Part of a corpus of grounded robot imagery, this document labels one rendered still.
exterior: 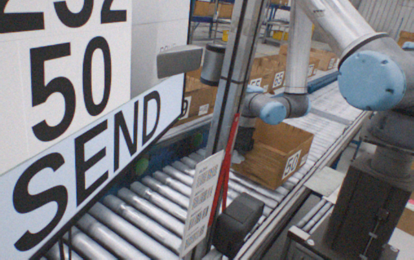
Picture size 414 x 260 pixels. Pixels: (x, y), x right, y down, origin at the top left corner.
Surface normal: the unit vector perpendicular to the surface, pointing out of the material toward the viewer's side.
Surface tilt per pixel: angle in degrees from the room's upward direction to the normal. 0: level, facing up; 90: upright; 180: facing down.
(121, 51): 86
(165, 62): 90
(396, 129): 73
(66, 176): 86
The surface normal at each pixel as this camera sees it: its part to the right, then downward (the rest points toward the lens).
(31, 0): 0.97, 0.18
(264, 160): -0.57, 0.22
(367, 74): -0.83, 0.17
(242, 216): 0.10, -0.87
